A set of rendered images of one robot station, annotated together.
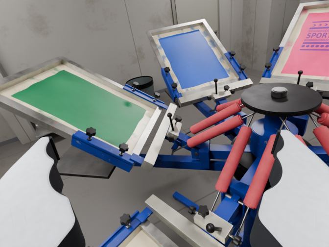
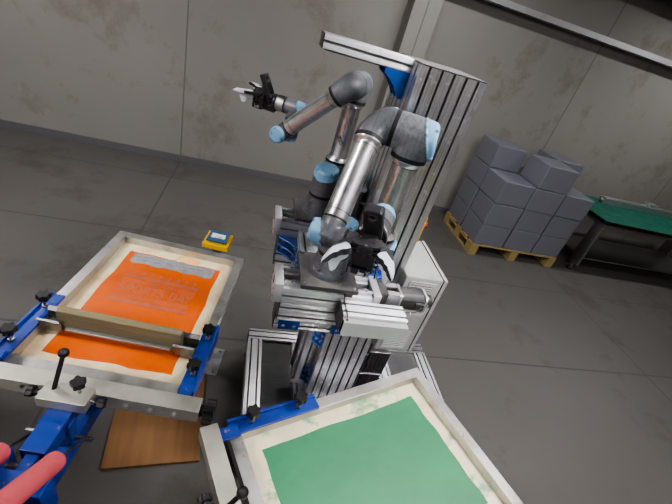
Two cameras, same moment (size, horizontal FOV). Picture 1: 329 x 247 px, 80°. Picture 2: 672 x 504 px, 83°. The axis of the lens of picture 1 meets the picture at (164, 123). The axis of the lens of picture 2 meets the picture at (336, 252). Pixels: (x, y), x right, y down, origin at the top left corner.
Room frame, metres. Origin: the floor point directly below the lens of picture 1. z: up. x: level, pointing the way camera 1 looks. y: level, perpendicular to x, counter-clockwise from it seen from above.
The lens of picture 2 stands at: (0.77, -0.02, 2.10)
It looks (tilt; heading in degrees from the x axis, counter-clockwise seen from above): 31 degrees down; 182
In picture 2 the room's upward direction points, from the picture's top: 18 degrees clockwise
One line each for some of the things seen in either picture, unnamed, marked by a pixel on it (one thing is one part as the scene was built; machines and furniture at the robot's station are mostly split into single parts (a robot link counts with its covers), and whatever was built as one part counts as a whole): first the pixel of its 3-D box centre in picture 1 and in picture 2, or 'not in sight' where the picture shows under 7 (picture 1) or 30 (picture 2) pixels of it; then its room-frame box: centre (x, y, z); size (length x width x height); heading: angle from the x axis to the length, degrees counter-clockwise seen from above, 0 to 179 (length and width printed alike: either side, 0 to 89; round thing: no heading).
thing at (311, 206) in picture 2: not in sight; (318, 201); (-0.93, -0.25, 1.31); 0.15 x 0.15 x 0.10
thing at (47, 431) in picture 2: not in sight; (55, 425); (0.28, -0.61, 1.02); 0.17 x 0.06 x 0.05; 11
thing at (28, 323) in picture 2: not in sight; (30, 328); (0.01, -0.94, 0.98); 0.30 x 0.05 x 0.07; 11
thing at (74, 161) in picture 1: (152, 159); not in sight; (0.98, 0.12, 0.91); 1.34 x 0.41 x 0.08; 71
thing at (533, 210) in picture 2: not in sight; (518, 202); (-4.30, 1.86, 0.64); 1.29 x 0.86 x 1.28; 109
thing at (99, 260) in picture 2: not in sight; (148, 300); (-0.27, -0.71, 0.97); 0.79 x 0.58 x 0.04; 11
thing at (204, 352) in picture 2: not in sight; (200, 360); (-0.09, -0.39, 0.98); 0.30 x 0.05 x 0.07; 11
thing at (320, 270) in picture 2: not in sight; (330, 259); (-0.46, -0.08, 1.31); 0.15 x 0.15 x 0.10
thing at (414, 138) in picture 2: not in sight; (392, 197); (-0.45, 0.05, 1.63); 0.15 x 0.12 x 0.55; 85
